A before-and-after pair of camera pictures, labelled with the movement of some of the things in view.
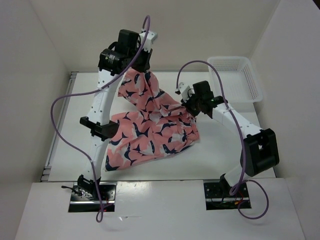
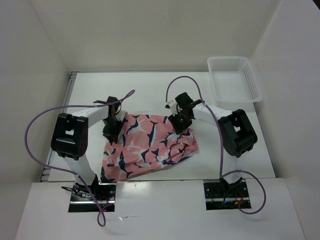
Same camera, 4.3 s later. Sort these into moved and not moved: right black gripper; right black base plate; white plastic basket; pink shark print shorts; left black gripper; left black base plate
Moved: left black gripper; pink shark print shorts; right black gripper
Not moved: white plastic basket; left black base plate; right black base plate
